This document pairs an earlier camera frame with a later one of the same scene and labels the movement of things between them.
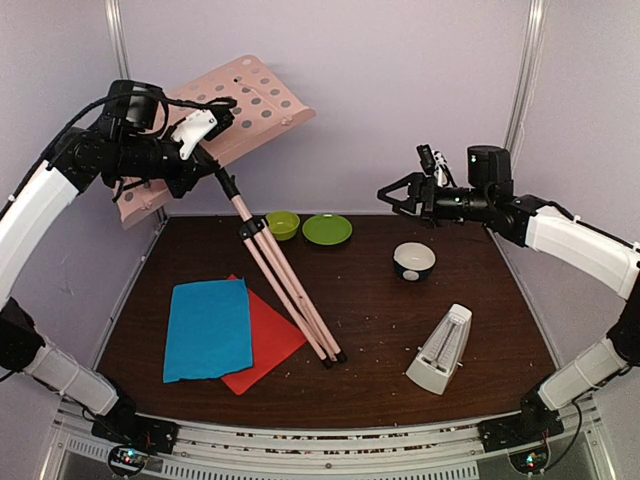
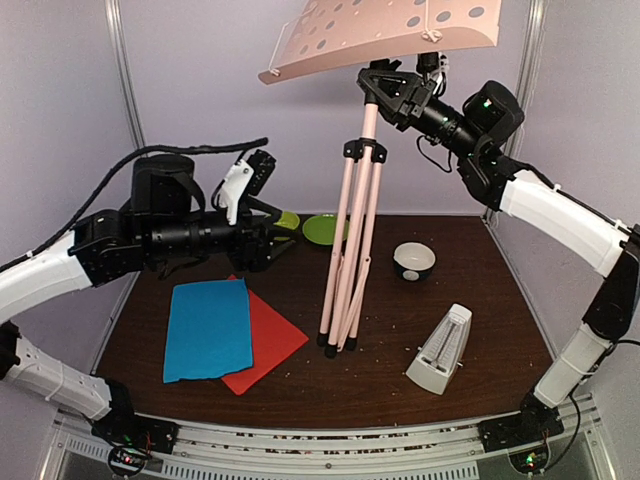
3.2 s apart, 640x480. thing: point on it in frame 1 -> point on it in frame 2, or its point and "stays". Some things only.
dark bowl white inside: x=413 y=261 stays
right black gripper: x=418 y=184 -> x=409 y=99
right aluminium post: x=525 y=80 stays
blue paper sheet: x=208 y=331 stays
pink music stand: x=267 y=103 -> x=365 y=37
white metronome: x=442 y=350 stays
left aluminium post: x=122 y=57 stays
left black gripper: x=192 y=168 -> x=256 y=256
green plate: x=327 y=229 stays
